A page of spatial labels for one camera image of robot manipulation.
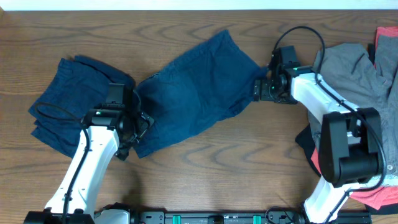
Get coral red garment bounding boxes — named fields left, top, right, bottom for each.
left=310, top=26, right=398, bottom=211

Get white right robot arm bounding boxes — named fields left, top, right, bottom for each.
left=253, top=66, right=386, bottom=223

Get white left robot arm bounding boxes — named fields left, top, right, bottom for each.
left=24, top=108, right=154, bottom=223

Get dark blue denim shorts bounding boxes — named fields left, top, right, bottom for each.
left=134, top=30, right=268, bottom=158

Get grey shirt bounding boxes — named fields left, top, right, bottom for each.
left=307, top=34, right=398, bottom=187

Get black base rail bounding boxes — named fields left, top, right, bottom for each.
left=93, top=203, right=373, bottom=224

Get folded dark blue shorts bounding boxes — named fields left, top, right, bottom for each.
left=29, top=55, right=135, bottom=157

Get black garment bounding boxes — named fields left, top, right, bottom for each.
left=295, top=124, right=321, bottom=177

